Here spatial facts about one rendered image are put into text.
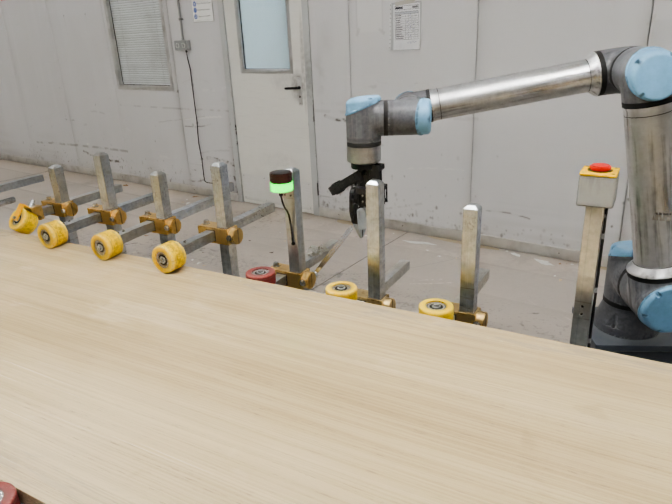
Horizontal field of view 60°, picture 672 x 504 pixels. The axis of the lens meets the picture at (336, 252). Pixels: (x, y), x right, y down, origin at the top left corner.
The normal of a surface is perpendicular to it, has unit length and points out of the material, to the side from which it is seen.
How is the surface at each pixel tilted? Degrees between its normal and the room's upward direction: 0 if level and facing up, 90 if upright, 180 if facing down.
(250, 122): 90
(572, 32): 90
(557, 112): 90
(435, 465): 0
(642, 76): 83
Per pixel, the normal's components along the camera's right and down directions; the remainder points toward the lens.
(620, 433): -0.04, -0.93
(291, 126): -0.58, 0.32
